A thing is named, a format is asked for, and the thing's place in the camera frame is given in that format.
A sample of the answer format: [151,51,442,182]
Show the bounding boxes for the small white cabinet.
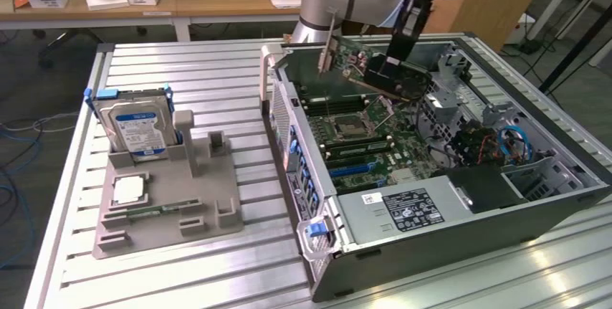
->
[502,11,538,49]

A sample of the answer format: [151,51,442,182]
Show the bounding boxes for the grey power supply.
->
[336,175,475,246]

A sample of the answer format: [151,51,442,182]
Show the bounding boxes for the wooden desk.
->
[0,0,438,42]

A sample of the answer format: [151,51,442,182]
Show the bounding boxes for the hard disk in blue caddy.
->
[83,85,186,162]

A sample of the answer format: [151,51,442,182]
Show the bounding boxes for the black open PC case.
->
[259,32,612,303]

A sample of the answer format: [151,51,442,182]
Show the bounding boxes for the blue expansion slot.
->
[330,163,374,178]

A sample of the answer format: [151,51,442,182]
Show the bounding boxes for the grey parts rack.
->
[91,109,246,261]

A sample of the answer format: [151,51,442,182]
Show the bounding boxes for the metal disk bay cage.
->
[415,70,486,138]

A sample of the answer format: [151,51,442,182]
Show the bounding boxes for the metal socket cover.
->
[366,96,398,124]

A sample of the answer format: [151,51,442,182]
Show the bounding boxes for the green RAM stick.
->
[106,197,200,219]

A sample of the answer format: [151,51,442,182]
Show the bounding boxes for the silver CPU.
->
[110,176,147,206]

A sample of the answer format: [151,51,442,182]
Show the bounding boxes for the wooden cabinet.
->
[420,0,556,52]

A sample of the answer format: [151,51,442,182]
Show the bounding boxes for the black slanted pole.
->
[539,0,612,94]

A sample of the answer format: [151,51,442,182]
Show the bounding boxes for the black chair base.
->
[36,29,104,69]

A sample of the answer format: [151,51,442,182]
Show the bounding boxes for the green graphics card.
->
[318,6,435,103]

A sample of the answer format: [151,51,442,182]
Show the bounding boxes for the CPU socket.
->
[332,113,371,141]

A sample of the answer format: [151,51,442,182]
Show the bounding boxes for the green motherboard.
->
[302,90,448,196]

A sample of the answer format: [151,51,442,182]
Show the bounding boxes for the blue floor cables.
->
[0,122,46,270]

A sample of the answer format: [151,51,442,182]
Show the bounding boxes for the blue wire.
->
[496,125,536,162]

